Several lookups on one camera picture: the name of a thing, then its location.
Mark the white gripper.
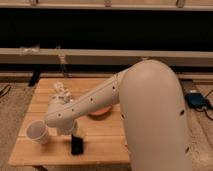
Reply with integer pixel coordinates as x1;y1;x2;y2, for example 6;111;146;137
57;120;79;136

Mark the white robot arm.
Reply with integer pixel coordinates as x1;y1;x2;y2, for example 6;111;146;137
44;60;192;171

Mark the orange bowl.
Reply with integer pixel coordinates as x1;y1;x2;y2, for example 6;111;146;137
89;106;112;116

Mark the white tube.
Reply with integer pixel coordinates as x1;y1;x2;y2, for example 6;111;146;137
53;81;72;102

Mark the wooden table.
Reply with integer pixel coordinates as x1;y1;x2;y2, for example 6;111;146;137
8;78;129;166

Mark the blue device on floor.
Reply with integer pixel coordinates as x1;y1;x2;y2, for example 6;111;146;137
185;90;208;108

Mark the black cable on floor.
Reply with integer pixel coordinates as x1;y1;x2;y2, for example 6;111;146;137
0;83;12;99

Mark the grey horizontal rail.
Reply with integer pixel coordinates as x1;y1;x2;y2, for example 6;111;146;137
0;48;213;67

